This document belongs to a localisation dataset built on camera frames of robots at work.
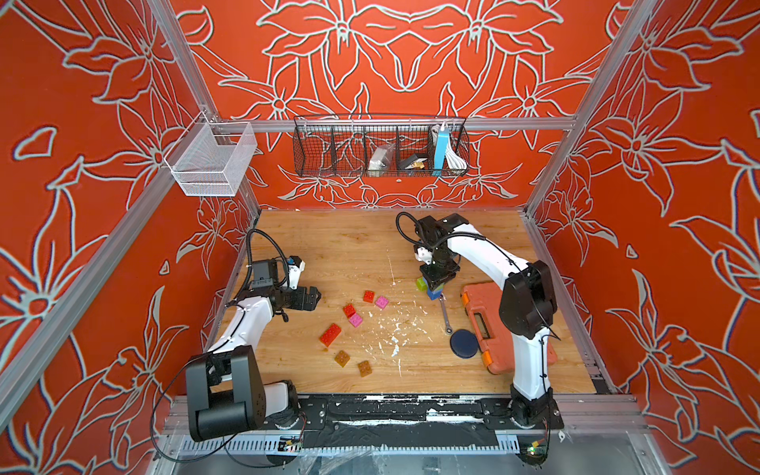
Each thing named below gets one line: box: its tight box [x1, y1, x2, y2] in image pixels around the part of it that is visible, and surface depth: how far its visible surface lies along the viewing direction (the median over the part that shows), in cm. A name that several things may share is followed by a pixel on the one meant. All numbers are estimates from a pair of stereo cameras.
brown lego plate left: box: [334, 350, 352, 369], surface depth 83 cm
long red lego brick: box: [318, 322, 342, 348], surface depth 87 cm
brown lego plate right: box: [357, 360, 374, 378], surface depth 81 cm
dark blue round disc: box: [449, 328, 478, 360], surface depth 85 cm
